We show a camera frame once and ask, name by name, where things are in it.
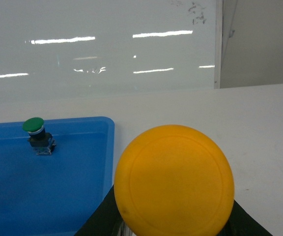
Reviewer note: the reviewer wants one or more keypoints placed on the glossy whiteboard panel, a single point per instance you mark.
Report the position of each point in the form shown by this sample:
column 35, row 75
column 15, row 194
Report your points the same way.
column 52, row 49

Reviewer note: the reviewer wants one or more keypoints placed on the green mushroom push button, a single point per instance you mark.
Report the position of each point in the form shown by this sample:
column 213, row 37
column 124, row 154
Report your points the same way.
column 42, row 142

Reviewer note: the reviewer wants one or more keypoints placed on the blue plastic tray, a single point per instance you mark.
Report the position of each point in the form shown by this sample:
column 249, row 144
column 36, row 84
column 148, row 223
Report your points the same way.
column 53, row 195

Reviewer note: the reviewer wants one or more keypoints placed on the yellow mushroom push button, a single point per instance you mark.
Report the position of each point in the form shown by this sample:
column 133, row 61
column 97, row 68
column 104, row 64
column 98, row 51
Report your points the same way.
column 173, row 180

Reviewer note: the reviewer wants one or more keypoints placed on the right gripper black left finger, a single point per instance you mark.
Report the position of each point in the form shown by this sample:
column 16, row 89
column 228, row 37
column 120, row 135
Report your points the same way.
column 105, row 221

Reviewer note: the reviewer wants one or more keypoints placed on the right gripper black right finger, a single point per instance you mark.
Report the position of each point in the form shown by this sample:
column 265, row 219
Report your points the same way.
column 240, row 223

